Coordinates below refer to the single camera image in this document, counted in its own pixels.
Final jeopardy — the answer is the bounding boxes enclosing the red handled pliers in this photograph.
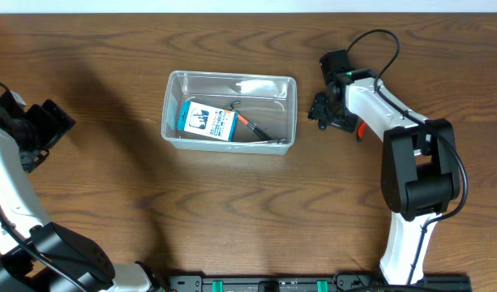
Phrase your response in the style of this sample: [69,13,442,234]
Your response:
[357,122,367,143]

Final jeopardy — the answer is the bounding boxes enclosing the silver double-ended wrench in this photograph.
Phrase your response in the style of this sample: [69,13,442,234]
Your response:
[248,139,287,144]

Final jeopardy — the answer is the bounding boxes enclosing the small hammer black red handle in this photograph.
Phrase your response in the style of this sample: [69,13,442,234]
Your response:
[224,101,272,141]

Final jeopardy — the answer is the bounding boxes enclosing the clear plastic storage container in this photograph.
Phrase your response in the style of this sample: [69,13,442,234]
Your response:
[161,71,298,155]

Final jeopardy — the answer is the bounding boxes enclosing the blue white cardboard box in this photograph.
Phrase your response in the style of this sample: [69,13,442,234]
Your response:
[177,101,237,142]

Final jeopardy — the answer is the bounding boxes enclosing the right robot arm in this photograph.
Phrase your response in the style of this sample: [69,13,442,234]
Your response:
[308,49,461,286]

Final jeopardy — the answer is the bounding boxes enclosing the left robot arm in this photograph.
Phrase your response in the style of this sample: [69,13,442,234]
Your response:
[0,87,170,292]

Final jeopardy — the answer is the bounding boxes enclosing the black right cable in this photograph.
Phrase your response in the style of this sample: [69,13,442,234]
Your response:
[345,28,469,285]

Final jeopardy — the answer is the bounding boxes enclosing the black cable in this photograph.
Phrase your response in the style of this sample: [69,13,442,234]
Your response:
[0,76,91,292]
[345,28,469,285]

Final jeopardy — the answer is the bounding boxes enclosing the black left cable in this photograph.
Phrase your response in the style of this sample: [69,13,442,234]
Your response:
[0,76,91,292]

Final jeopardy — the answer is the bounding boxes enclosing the black mounting rail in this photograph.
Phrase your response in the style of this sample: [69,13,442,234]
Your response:
[167,272,473,292]

